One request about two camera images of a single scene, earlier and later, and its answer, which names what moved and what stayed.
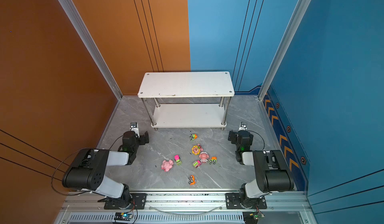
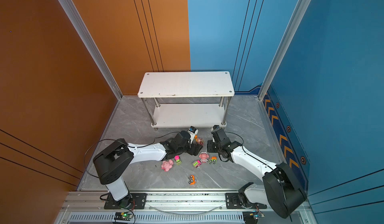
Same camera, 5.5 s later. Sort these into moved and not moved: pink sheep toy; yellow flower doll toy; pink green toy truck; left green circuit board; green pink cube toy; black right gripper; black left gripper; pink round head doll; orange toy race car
Moved: yellow flower doll toy; black left gripper; black right gripper
Not moved: pink round head doll; orange toy race car; pink green toy truck; left green circuit board; pink sheep toy; green pink cube toy
